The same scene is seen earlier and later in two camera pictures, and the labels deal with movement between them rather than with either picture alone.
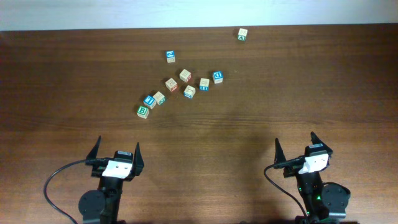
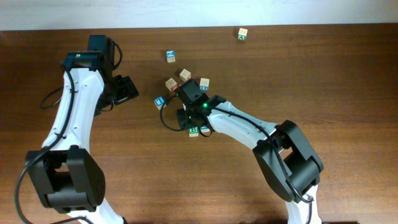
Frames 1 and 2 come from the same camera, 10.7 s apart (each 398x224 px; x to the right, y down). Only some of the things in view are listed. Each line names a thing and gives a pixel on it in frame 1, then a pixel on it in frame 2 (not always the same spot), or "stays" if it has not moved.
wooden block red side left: x=171 y=84 stays
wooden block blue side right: x=204 y=84 stays
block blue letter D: x=217 y=77 to x=204 y=129
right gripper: x=288 y=171 to x=181 y=117
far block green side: x=242 y=34 stays
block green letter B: x=142 y=111 to x=193 y=132
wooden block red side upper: x=185 y=75 stays
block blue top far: x=170 y=56 stays
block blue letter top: x=149 y=101 to x=160 y=102
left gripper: x=137 y=164 to x=126 y=88
